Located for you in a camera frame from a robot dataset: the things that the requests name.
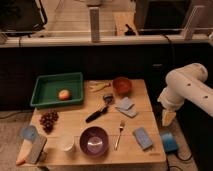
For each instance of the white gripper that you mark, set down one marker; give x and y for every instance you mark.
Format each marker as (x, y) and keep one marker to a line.
(167, 117)

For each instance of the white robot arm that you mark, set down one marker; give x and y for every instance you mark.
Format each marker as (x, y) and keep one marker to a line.
(185, 83)

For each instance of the red bowl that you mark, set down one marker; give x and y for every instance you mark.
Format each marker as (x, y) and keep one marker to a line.
(122, 86)

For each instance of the purple bowl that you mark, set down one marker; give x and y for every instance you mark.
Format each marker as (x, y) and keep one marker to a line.
(94, 141)

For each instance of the blue object on floor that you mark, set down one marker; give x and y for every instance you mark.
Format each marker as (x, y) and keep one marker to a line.
(169, 143)

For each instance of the blue sponge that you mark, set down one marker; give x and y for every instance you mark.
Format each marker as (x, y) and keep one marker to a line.
(143, 138)

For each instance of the grey folded cloth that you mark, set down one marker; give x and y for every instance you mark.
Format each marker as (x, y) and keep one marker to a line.
(125, 106)

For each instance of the black monitor right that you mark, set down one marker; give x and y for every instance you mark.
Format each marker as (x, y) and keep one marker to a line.
(153, 17)

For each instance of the black monitor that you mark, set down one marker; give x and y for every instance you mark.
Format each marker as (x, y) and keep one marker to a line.
(153, 17)
(22, 15)

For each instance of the white cup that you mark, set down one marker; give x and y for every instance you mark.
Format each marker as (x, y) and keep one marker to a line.
(67, 144)

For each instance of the red yellow apple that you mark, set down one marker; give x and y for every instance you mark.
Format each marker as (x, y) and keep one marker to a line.
(64, 95)

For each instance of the bunch of red grapes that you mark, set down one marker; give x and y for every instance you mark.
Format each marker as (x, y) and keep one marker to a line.
(48, 120)

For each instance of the green plastic tray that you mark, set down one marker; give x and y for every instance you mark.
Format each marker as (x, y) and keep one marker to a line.
(47, 88)

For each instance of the blue lidded cup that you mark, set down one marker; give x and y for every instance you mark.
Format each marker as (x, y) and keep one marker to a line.
(29, 133)

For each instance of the orange carrot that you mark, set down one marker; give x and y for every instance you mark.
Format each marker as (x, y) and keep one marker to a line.
(23, 153)

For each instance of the black monitor left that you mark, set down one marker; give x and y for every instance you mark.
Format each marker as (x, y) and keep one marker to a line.
(22, 15)

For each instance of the wooden post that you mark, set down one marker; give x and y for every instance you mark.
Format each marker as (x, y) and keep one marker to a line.
(94, 24)

